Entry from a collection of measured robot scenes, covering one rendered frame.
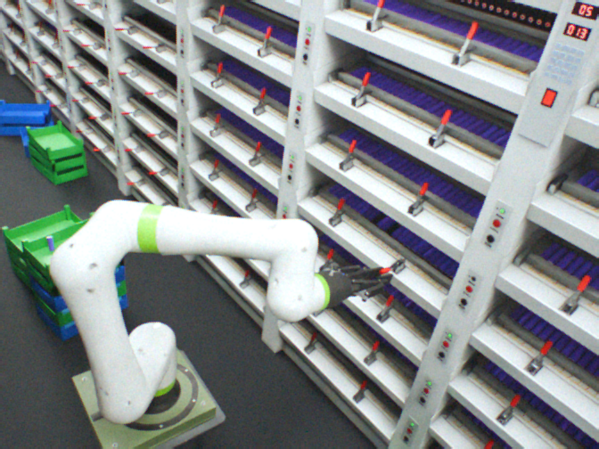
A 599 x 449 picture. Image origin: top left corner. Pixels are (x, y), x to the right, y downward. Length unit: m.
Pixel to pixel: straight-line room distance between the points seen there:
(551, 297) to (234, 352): 1.34
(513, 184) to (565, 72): 0.25
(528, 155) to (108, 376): 1.05
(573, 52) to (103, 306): 1.06
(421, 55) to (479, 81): 0.16
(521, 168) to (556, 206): 0.11
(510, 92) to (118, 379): 1.08
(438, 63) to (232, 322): 1.49
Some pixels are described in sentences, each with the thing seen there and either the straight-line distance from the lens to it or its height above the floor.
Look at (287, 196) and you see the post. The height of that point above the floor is 0.75.
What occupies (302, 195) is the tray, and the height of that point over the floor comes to 0.78.
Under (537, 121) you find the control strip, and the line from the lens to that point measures 1.15.
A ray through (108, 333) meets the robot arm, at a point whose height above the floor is 0.77.
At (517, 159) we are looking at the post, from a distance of 1.19.
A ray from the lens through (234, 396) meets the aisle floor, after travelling 2.08.
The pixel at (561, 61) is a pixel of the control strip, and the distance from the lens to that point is 1.12.
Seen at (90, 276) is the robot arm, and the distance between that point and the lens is 1.14.
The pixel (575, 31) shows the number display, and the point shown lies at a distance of 1.10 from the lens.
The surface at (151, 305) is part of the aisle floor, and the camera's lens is 2.41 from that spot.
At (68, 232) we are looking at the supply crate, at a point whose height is 0.35.
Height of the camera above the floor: 1.67
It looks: 35 degrees down
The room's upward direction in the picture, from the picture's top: 9 degrees clockwise
